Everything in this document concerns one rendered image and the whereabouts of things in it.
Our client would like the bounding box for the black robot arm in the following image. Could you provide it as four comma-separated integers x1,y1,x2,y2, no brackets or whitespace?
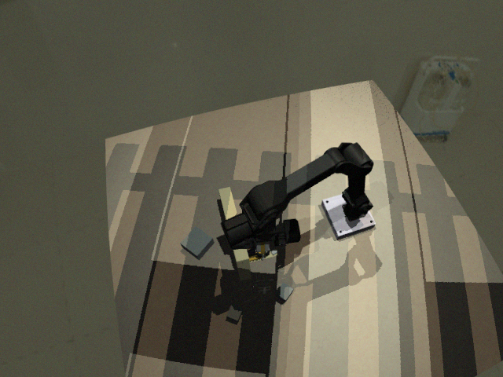
220,142,374,244

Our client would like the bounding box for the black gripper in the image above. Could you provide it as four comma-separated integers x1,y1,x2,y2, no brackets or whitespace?
230,219,301,249

